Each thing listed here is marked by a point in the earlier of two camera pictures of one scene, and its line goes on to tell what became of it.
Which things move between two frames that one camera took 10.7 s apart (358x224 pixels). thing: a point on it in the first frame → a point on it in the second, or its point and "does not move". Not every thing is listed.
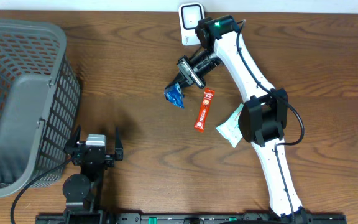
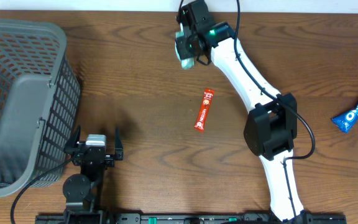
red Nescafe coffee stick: x=199 y=123 does not move
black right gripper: x=185 y=66 → x=183 y=49
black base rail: x=192 y=219 does not move
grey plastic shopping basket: x=30 y=103 does not move
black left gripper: x=71 y=148 does not move
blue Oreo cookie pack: x=173 y=94 → x=345 y=120
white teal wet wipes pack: x=230 y=129 → x=186 y=63
